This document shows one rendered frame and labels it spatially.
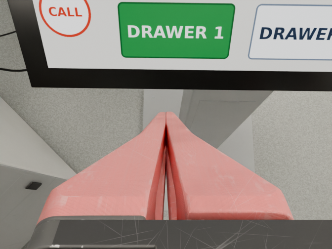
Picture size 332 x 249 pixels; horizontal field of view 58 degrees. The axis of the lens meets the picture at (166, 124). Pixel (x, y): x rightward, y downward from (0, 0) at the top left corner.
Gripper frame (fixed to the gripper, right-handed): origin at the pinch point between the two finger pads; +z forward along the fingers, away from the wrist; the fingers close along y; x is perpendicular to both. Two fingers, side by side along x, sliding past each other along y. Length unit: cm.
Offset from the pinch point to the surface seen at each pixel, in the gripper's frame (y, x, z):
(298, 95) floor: -57, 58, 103
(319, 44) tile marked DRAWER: -13.1, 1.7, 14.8
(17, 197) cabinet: 35, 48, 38
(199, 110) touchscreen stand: -8, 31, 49
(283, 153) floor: -49, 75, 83
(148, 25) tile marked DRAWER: 1.4, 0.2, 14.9
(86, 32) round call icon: 6.6, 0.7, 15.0
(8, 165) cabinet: 30, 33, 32
